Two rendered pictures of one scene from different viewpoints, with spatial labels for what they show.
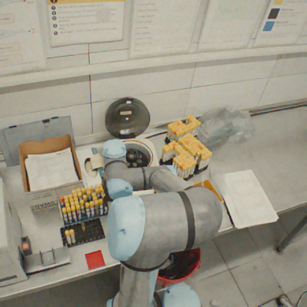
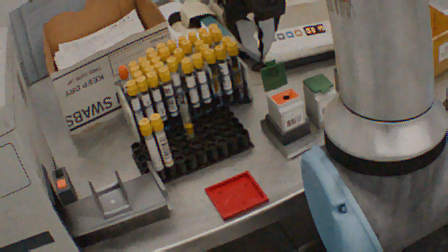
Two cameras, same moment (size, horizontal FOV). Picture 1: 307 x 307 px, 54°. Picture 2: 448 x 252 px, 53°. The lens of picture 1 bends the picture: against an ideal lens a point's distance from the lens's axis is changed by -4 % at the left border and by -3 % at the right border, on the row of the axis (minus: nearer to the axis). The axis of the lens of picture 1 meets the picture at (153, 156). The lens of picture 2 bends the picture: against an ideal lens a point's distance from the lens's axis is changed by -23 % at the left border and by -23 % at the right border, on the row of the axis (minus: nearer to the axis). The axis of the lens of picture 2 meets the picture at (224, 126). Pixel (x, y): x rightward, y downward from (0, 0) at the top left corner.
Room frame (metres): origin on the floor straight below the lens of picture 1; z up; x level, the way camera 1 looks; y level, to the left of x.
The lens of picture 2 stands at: (-0.06, 0.06, 1.45)
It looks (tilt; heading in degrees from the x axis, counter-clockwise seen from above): 39 degrees down; 11
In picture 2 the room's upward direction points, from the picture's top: 12 degrees counter-clockwise
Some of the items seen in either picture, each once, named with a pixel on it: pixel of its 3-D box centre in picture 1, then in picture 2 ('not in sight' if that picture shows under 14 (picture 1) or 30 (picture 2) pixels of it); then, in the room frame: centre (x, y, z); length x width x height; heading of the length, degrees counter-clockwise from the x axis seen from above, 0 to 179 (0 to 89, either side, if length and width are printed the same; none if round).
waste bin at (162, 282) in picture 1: (164, 264); not in sight; (0.78, -0.17, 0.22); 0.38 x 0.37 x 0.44; 118
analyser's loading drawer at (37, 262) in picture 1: (42, 259); (99, 204); (0.42, 0.35, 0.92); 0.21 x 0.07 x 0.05; 118
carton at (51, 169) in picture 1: (51, 171); (100, 49); (0.81, 0.44, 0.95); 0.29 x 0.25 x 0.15; 28
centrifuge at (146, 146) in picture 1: (131, 166); (276, 6); (0.93, 0.09, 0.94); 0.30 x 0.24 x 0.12; 19
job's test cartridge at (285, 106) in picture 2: not in sight; (286, 112); (0.59, 0.09, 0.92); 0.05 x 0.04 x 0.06; 28
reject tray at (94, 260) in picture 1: (94, 260); (236, 195); (0.47, 0.17, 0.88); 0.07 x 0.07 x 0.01; 28
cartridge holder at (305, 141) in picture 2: not in sight; (288, 127); (0.59, 0.09, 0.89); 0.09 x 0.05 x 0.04; 28
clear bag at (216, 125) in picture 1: (214, 120); not in sight; (1.32, -0.30, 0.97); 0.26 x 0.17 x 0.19; 131
